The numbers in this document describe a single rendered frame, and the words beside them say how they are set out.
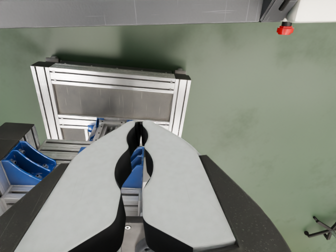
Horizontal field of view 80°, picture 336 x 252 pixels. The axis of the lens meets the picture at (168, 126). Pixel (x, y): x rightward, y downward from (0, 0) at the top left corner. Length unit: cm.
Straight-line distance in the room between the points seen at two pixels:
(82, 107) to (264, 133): 139
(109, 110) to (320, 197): 236
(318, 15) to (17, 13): 46
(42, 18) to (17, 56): 118
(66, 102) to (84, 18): 97
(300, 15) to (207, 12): 14
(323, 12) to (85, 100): 113
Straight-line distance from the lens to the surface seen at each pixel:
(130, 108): 125
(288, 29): 60
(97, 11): 38
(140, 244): 57
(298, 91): 178
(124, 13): 37
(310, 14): 42
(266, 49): 153
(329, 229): 322
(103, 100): 125
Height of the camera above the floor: 132
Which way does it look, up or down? 58 degrees down
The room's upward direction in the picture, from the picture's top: 173 degrees clockwise
